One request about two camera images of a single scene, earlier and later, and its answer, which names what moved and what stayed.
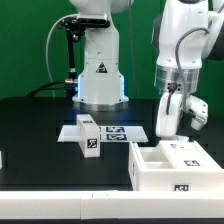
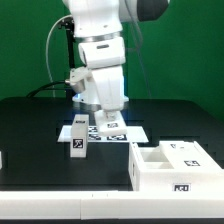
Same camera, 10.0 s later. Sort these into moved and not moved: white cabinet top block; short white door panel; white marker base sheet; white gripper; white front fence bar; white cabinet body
Moved: white gripper; short white door panel; white cabinet top block
Not moved: white cabinet body; white marker base sheet; white front fence bar
